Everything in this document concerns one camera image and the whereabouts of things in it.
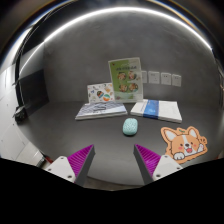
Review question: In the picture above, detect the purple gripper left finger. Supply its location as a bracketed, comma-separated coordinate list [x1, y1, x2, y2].
[44, 144, 96, 187]

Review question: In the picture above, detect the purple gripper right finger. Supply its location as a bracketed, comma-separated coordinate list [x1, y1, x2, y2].
[133, 143, 184, 185]

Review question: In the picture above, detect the light teal computer mouse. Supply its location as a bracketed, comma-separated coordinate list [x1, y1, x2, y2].
[122, 118, 138, 136]

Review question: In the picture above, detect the corgi dog shaped mouse pad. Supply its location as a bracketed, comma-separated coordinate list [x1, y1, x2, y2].
[161, 126, 208, 164]

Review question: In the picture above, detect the white book with blue band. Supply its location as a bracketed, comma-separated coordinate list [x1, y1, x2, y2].
[130, 99, 182, 123]

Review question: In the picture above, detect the small colourful picture card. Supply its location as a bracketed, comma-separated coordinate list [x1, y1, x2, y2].
[87, 83, 114, 103]

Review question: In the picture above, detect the black device at table edge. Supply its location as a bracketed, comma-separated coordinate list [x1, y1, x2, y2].
[13, 106, 28, 122]

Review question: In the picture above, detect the black monitor screen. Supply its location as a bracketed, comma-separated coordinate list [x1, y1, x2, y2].
[19, 70, 49, 116]

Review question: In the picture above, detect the green upright menu card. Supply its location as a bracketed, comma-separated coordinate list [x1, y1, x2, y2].
[108, 57, 143, 103]

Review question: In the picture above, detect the white wall socket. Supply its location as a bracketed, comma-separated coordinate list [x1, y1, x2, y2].
[142, 71, 148, 83]
[148, 71, 160, 84]
[161, 73, 171, 85]
[172, 74, 182, 87]

